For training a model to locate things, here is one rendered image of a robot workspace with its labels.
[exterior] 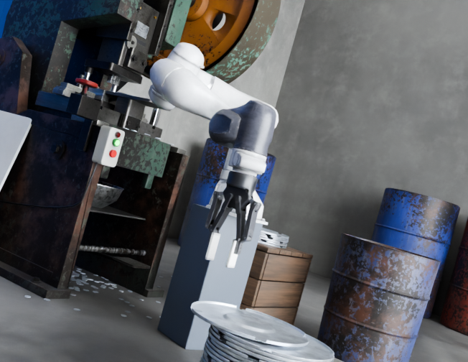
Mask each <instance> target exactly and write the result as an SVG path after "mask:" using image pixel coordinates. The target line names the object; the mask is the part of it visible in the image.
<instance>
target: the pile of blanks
mask: <svg viewBox="0 0 468 362"><path fill-rule="evenodd" d="M208 333H209V334H208V337H207V340H206V342H205V347H204V353H203V354H202V356H201V359H200V362H303V361H295V360H291V359H288V358H283V357H280V356H275V355H273V354H270V353H268V352H265V351H260V350H257V349H255V348H252V347H250V346H247V345H245V344H242V343H240V342H238V341H236V340H234V339H232V338H230V337H228V336H227V335H225V334H224V333H222V332H220V331H219V330H218V329H217V328H216V327H215V326H214V325H210V328H209V330H208Z"/></svg>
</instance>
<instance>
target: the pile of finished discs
mask: <svg viewBox="0 0 468 362"><path fill-rule="evenodd" d="M288 239H289V236H287V235H284V234H278V232H275V231H272V230H269V229H266V228H262V229H261V234H260V236H259V240H258V243H262V244H265V245H269V246H274V247H278V248H282V249H286V246H287V243H288V242H289V241H288Z"/></svg>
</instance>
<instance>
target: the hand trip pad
mask: <svg viewBox="0 0 468 362"><path fill-rule="evenodd" d="M75 82H76V83H79V84H81V85H83V90H82V93H87V89H88V87H91V88H97V87H98V84H97V83H94V82H92V81H90V80H85V79H81V78H76V79H75Z"/></svg>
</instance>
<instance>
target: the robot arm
mask: <svg viewBox="0 0 468 362"><path fill-rule="evenodd" d="M204 67H205V66H204V57H203V54H202V53H201V52H200V50H199V49H198V48H197V47H196V46H194V45H192V44H189V43H186V42H180V43H178V44H177V46H176V47H175V48H174V49H173V50H172V51H171V52H170V54H169V56H168V57H167V58H165V59H160V60H158V61H156V62H155V63H154V64H153V66H152V67H151V69H150V80H151V82H152V85H151V86H150V89H149V92H148V94H149V97H150V99H151V101H152V102H153V103H154V104H155V105H156V106H157V107H159V108H162V109H166V110H171V109H174V108H175V107H177V108H180V109H182V110H184V111H187V112H190V113H193V114H195V115H198V116H201V117H203V118H205V119H208V120H210V122H209V135H210V138H211V139H212V140H213V141H214V142H215V143H217V144H219V145H221V146H224V147H227V148H229V150H228V154H227V157H226V160H225V165H224V168H223V170H222V172H221V174H220V181H219V182H218V184H217V185H216V187H215V190H214V192H213V194H212V197H211V199H210V202H209V204H208V205H206V208H209V209H210V212H209V214H208V217H207V220H206V223H205V227H206V228H207V229H208V230H209V231H210V235H209V237H208V240H207V244H208V245H209V246H208V248H207V253H206V256H205V259H206V260H212V261H213V260H214V258H215V252H216V250H217V245H218V242H219V239H220V232H219V230H220V229H221V227H222V225H223V224H224V222H225V219H226V218H227V216H228V215H231V216H234V217H236V238H235V239H233V242H232V245H231V248H230V253H229V255H228V260H227V263H226V267H229V268H234V267H235V263H236V259H237V257H238V255H240V253H241V251H242V247H243V243H244V242H246V241H252V238H253V232H254V228H255V225H256V223H261V224H264V225H268V223H267V222H265V219H263V218H262V215H263V207H264V206H263V203H262V202H261V200H260V198H259V196H258V194H257V193H256V191H255V189H256V185H257V181H258V178H257V177H256V175H257V174H258V175H262V173H264V172H265V168H266V158H267V154H268V147H269V145H270V143H271V142H272V138H273V132H274V129H275V128H276V126H277V123H278V122H279V115H278V113H277V110H276V109H275V108H274V107H273V106H271V105H269V104H267V103H265V102H263V101H260V100H258V99H257V98H254V97H252V96H249V95H247V94H245V93H243V92H240V91H239V90H237V89H235V88H234V87H232V86H230V85H228V84H227V83H225V82H224V81H222V80H221V79H219V78H217V77H215V76H212V75H211V74H209V73H206V72H205V71H203V70H201V69H200V68H204ZM245 220H247V221H246V224H245Z"/></svg>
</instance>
